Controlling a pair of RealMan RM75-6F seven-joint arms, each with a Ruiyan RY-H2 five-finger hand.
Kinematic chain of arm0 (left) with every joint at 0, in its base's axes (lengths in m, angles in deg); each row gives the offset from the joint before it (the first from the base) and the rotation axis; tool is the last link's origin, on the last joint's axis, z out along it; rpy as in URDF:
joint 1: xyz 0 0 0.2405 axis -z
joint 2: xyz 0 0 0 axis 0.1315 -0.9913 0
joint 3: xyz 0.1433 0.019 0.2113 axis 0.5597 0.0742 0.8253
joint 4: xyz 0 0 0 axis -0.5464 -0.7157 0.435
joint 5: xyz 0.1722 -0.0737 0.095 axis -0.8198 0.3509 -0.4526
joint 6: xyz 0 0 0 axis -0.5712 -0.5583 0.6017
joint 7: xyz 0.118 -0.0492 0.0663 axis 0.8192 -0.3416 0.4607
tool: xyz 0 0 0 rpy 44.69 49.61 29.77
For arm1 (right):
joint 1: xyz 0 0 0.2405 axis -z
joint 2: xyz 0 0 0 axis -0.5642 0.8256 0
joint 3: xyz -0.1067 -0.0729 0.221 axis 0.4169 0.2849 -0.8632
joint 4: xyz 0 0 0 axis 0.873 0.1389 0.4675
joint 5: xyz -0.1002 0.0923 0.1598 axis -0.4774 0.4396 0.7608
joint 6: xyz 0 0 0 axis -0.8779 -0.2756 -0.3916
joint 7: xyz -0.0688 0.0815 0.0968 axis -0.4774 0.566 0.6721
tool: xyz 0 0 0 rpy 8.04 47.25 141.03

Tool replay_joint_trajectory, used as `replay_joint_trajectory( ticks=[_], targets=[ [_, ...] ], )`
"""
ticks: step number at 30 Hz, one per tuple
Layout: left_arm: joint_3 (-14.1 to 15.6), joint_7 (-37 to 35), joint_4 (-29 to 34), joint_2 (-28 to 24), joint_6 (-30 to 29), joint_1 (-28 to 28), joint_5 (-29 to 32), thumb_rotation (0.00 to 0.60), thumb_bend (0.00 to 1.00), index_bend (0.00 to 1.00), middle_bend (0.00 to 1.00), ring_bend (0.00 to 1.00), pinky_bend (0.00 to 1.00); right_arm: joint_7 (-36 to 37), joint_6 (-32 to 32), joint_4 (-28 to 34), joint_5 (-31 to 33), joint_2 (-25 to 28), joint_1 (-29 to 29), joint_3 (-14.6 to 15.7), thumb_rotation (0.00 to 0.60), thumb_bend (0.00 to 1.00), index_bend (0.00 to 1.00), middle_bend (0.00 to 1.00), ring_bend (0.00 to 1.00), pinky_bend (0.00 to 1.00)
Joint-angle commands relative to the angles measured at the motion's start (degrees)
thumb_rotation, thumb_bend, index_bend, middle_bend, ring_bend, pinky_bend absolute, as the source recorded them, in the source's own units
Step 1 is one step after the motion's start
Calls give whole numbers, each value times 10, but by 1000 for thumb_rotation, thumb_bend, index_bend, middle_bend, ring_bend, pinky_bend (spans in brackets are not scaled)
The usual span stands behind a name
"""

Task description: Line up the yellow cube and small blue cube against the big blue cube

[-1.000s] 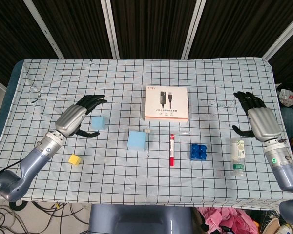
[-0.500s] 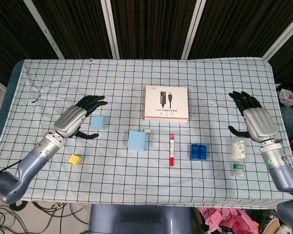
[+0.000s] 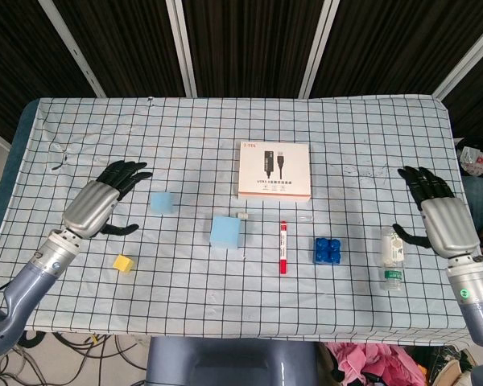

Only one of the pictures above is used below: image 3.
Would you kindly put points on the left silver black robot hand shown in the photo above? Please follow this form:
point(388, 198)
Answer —
point(89, 207)

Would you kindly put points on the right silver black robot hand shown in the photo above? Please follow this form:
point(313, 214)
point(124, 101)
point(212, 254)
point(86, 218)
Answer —
point(451, 225)

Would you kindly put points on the small yellow foam cube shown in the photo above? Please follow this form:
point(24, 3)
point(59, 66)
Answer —
point(122, 264)

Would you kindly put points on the medium light blue foam cube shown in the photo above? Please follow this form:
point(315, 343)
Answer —
point(162, 204)

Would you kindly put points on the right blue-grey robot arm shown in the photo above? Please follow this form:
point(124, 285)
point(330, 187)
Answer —
point(477, 297)

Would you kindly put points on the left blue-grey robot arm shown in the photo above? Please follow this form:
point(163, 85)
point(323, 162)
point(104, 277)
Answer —
point(32, 277)

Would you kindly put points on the clear plastic bottle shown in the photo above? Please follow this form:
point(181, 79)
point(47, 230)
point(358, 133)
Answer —
point(393, 257)

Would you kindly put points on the white red plastic bag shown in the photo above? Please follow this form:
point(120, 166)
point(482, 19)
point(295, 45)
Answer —
point(477, 158)

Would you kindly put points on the white black checkered tablecloth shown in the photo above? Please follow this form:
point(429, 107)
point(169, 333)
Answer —
point(145, 120)

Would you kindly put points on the blue toy building brick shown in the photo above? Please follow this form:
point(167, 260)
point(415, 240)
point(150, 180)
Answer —
point(328, 251)

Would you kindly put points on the large light blue foam cube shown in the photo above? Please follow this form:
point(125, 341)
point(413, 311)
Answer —
point(225, 233)

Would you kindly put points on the pink crumpled cloth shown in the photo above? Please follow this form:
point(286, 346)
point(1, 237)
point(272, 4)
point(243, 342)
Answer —
point(370, 362)

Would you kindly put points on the red white marker pen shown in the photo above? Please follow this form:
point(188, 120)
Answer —
point(283, 249)

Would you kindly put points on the blue-grey robot torso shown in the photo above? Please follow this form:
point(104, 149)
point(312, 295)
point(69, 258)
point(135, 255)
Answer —
point(225, 362)

